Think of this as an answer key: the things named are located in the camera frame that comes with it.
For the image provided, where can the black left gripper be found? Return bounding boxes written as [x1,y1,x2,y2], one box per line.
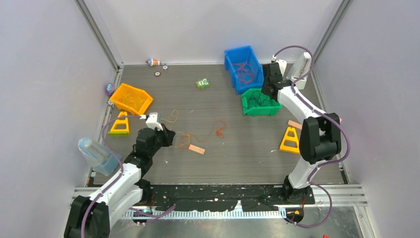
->
[149,123,174,157]

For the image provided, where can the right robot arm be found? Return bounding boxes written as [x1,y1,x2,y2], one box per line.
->
[262,62,341,204]

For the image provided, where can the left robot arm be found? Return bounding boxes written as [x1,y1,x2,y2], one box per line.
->
[63,127,176,238]

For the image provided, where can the small wooden block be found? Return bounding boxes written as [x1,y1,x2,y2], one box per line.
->
[188,144,206,155]

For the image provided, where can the green plastic bin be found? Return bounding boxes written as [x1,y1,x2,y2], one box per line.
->
[241,89,282,117]

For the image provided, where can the white metronome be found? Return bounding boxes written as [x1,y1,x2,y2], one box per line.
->
[286,52,312,81]

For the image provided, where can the blue plastic bin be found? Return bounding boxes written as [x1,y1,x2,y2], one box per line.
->
[224,46,264,94]

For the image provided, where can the yellow triangle block left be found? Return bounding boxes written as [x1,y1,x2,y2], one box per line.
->
[107,111,130,136]

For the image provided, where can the yellow triangle block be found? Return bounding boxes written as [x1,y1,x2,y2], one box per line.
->
[107,111,130,136]
[279,127,300,154]

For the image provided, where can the orange plastic bin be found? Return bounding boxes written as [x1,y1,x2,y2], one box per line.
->
[109,83,154,116]

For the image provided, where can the green monster toy block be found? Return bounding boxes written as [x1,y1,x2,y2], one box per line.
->
[196,78,210,89]

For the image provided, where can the yellow triangle block right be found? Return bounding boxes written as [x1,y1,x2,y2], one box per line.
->
[279,127,300,154]

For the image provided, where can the small clown figurine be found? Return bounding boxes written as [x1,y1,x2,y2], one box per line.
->
[145,58,161,66]

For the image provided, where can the purple round toy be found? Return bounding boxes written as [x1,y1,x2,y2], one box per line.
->
[105,83,116,96]

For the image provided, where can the clear plastic bottle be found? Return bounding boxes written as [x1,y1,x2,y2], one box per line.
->
[78,137,121,176]

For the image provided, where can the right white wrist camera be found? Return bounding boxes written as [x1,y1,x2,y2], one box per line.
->
[275,59,287,78]

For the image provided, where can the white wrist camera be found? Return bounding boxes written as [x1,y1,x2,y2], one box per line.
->
[146,112,163,131]
[275,59,287,78]

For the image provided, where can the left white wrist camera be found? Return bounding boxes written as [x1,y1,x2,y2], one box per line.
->
[146,112,163,131]

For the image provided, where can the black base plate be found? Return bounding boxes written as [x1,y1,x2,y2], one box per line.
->
[137,184,315,212]

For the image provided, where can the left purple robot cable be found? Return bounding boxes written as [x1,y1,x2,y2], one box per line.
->
[80,115,176,238]

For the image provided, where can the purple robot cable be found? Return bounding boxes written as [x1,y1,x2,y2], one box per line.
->
[272,45,351,228]
[80,115,176,238]

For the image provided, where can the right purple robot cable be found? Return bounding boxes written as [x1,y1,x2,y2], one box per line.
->
[272,45,351,228]

